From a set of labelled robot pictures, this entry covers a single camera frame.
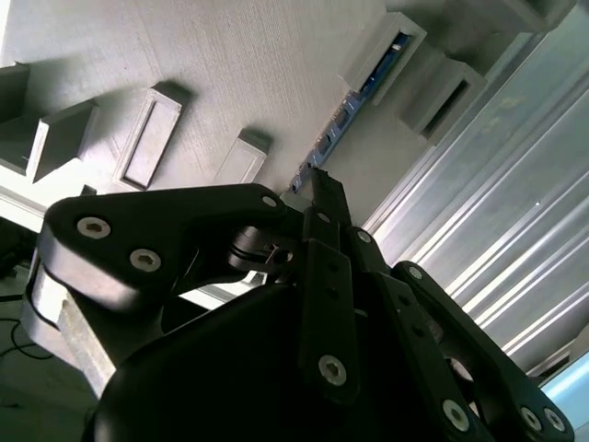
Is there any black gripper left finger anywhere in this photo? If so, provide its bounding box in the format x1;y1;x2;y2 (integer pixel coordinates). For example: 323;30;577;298
21;168;363;406

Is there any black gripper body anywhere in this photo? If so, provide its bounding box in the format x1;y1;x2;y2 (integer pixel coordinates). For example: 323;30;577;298
82;281;445;442

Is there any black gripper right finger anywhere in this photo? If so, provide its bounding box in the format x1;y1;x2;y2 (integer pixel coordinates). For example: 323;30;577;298
345;225;576;442

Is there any blue RAM stick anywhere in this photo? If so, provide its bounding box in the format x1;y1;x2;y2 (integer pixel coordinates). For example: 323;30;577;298
287;29;415;193

